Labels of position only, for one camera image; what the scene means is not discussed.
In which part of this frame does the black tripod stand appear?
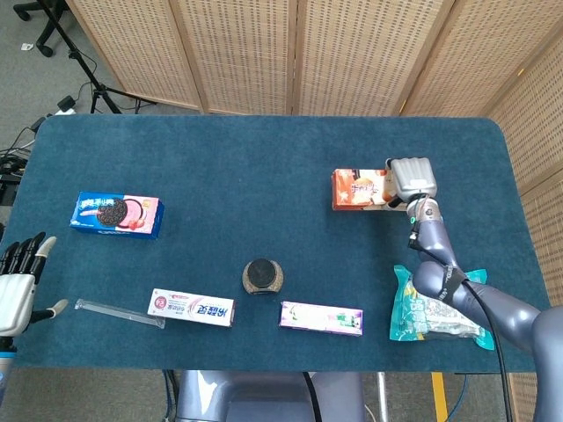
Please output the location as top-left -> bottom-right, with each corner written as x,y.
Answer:
37,0 -> 157,115

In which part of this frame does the clear plastic toothbrush tube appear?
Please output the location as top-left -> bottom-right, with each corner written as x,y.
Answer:
74,298 -> 167,330

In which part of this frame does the blue pink Oreo box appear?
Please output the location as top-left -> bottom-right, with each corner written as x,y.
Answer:
69,191 -> 165,241

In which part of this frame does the black office chair base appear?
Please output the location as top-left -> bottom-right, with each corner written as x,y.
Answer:
12,0 -> 62,57

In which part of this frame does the teal plastic snack bag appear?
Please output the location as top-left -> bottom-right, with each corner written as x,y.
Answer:
388,264 -> 496,352

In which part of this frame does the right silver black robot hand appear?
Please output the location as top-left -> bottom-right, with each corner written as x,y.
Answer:
384,156 -> 439,210

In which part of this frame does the white pink toothpaste box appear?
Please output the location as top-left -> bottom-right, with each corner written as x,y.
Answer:
147,287 -> 236,328

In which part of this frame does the purple Darlie toothpaste box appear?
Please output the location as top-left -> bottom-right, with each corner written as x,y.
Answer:
278,301 -> 365,338

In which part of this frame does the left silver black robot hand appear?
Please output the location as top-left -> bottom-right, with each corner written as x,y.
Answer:
0,231 -> 69,338

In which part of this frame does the black floor cable bundle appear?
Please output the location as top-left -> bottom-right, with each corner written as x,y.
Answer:
0,114 -> 49,207

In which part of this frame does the blue felt table mat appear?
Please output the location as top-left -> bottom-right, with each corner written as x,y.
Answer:
0,113 -> 551,374

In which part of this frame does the orange egg roll box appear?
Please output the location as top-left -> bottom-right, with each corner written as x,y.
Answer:
329,168 -> 399,212

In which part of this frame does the grey robot torso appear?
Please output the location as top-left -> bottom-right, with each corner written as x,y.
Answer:
175,370 -> 366,422

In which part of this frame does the silver table leg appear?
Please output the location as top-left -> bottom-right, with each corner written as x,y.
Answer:
377,372 -> 391,422

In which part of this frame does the glass jar with black lid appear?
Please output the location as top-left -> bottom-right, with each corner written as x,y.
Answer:
241,258 -> 285,295

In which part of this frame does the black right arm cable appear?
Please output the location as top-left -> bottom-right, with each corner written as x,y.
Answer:
407,215 -> 515,422

